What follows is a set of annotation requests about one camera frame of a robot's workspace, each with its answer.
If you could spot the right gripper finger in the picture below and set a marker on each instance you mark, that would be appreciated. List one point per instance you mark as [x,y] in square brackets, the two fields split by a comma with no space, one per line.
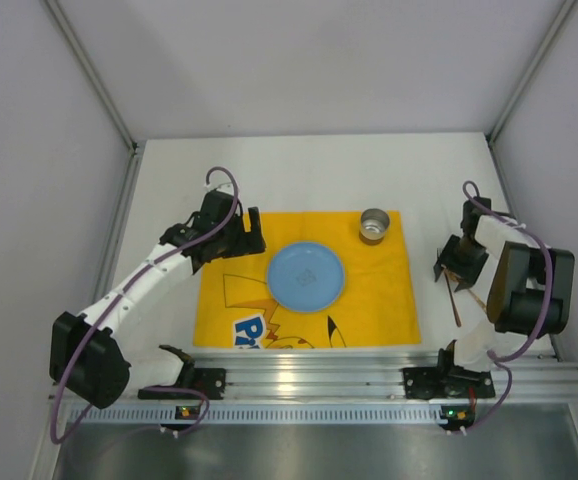
[462,284]
[443,259]

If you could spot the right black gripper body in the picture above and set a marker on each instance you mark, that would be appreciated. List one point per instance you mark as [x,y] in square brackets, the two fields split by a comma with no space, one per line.
[462,259]

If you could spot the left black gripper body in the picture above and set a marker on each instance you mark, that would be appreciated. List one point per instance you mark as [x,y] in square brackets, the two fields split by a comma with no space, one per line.
[242,240]

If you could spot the rose gold fork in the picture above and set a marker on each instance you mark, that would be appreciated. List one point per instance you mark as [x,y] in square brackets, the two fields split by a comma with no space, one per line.
[455,311]

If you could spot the light blue plate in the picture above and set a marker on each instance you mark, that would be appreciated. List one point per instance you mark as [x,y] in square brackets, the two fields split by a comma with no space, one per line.
[305,277]

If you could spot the yellow cartoon placemat cloth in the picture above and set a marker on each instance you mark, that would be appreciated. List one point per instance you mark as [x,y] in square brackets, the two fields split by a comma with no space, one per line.
[376,307]

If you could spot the metal cup with brown base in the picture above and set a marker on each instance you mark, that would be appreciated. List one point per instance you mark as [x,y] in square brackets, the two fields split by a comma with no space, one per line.
[373,226]

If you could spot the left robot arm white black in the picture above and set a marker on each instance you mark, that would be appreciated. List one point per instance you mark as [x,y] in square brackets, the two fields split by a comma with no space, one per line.
[90,352]

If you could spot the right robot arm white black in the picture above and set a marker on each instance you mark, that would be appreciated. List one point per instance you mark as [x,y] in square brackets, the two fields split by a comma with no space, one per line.
[529,296]

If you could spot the gold spoon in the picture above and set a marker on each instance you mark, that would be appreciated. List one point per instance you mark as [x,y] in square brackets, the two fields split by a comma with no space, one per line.
[482,305]

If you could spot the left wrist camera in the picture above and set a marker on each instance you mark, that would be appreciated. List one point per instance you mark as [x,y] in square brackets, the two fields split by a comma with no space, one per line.
[215,207]

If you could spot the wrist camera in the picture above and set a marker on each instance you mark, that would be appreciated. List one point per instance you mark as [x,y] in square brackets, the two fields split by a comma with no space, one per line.
[470,218]
[215,207]

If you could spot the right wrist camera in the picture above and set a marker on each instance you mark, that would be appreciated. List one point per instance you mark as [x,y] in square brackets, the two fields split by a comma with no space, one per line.
[470,218]

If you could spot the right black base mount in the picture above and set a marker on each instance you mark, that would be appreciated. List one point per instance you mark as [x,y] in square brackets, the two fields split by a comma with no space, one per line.
[428,383]

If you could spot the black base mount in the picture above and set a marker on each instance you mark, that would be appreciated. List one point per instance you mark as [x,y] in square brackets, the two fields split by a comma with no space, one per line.
[211,382]
[428,383]

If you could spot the right aluminium corner post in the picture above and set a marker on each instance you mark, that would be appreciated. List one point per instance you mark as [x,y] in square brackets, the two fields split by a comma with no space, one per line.
[529,73]

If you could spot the aluminium corner post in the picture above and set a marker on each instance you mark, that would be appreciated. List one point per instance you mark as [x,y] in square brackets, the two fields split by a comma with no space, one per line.
[529,73]
[59,17]

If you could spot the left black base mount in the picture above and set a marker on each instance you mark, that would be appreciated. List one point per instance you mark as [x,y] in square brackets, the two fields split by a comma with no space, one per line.
[211,382]

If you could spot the aluminium rail frame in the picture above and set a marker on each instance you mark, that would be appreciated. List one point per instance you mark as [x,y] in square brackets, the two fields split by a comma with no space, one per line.
[317,377]

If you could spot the slotted cable duct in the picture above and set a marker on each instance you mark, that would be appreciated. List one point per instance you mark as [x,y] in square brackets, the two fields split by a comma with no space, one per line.
[260,414]

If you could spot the left aluminium corner post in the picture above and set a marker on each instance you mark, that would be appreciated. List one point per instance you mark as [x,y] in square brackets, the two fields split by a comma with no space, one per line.
[59,17]

